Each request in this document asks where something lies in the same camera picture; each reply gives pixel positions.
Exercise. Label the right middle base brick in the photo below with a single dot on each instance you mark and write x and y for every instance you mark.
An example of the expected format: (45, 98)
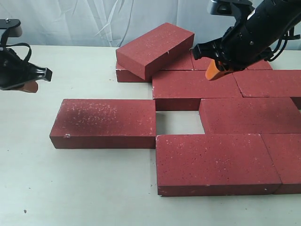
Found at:
(270, 83)

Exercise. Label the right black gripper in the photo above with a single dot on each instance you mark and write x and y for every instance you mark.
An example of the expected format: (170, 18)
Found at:
(261, 35)

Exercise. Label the centre lower base brick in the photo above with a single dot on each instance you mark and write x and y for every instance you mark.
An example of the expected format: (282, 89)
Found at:
(256, 115)

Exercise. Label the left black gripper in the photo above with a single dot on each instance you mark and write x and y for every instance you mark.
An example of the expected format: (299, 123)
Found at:
(19, 74)

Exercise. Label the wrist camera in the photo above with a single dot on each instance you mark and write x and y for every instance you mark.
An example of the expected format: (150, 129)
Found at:
(232, 8)
(10, 27)

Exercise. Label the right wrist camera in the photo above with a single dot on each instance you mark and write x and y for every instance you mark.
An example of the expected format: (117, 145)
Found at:
(232, 8)

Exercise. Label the rear left base brick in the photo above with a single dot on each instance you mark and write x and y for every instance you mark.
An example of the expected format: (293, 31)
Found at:
(182, 63)

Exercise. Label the rear right base brick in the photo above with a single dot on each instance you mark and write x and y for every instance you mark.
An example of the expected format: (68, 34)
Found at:
(203, 63)

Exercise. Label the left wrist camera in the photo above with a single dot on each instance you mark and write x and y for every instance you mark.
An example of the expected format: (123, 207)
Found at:
(10, 27)

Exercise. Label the red brick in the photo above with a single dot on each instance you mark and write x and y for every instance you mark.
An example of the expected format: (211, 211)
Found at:
(285, 152)
(105, 124)
(214, 165)
(183, 90)
(150, 52)

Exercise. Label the white backdrop cloth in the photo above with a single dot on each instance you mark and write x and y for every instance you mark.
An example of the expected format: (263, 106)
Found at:
(109, 23)

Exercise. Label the base brick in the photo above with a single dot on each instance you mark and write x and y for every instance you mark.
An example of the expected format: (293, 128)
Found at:
(270, 83)
(203, 63)
(256, 115)
(182, 63)

